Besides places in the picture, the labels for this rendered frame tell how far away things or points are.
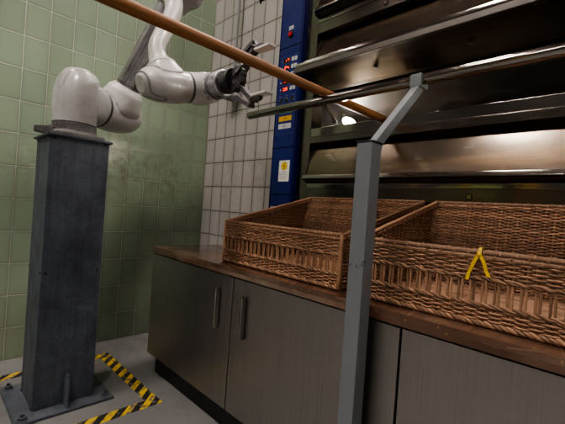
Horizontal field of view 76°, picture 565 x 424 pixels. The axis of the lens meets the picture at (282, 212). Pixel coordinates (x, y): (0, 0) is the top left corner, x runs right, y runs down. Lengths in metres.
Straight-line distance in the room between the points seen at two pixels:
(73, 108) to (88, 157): 0.19
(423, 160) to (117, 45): 1.69
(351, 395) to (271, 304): 0.36
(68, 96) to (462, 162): 1.43
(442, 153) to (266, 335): 0.87
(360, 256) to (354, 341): 0.19
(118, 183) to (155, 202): 0.24
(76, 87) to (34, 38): 0.63
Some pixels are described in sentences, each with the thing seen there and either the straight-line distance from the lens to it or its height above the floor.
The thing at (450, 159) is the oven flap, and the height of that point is 1.00.
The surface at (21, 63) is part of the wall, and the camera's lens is 2.16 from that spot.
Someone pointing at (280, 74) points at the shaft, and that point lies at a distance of 1.14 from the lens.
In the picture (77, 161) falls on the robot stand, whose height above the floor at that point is 0.91.
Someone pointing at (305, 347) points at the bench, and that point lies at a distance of 1.05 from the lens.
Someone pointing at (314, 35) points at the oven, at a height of 1.63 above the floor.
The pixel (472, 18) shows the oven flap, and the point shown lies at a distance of 1.36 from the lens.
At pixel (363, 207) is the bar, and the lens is 0.83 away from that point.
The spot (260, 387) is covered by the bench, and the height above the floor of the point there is 0.24.
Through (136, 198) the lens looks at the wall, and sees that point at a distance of 2.23.
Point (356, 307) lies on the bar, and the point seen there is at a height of 0.58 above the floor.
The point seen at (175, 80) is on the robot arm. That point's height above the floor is 1.17.
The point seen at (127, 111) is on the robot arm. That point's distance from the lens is 1.74.
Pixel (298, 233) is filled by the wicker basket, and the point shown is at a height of 0.72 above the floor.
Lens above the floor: 0.79
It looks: level
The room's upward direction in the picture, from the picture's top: 4 degrees clockwise
